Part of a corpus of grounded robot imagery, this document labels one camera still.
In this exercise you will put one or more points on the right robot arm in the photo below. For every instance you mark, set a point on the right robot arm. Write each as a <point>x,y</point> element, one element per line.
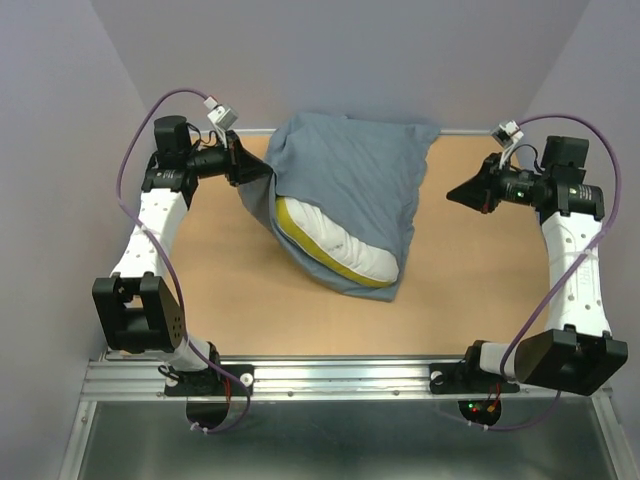
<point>576,352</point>

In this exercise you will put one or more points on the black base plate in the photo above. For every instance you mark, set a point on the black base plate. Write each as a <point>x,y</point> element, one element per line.
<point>235,380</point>
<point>449,378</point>

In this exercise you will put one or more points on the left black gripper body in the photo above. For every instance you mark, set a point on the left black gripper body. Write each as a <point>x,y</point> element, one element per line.
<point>218,160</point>

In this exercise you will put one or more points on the aluminium front rail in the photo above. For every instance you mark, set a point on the aluminium front rail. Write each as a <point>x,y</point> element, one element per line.
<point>273,379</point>

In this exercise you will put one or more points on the blue grey pillowcase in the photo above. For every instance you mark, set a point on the blue grey pillowcase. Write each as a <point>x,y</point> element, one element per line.
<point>364,175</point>

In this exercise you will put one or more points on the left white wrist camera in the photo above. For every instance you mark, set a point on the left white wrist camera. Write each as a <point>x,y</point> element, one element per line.
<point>221,116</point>

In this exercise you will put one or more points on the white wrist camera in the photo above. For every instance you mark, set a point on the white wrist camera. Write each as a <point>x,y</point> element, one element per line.
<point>221,116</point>
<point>508,135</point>

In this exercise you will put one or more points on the white pillow yellow edge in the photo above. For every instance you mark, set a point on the white pillow yellow edge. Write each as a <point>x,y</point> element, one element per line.
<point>328,243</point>

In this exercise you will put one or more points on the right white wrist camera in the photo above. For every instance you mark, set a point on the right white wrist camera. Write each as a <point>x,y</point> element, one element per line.
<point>508,135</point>

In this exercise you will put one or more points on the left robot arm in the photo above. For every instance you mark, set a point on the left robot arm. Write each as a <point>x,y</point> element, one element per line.
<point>140,313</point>

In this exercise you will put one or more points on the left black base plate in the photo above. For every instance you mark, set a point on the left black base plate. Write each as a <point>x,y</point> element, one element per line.
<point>235,380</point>

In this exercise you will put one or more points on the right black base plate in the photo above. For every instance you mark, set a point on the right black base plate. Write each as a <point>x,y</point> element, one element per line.
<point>449,378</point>

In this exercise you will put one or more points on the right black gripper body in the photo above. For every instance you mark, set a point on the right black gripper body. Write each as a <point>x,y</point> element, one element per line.
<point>510,186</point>

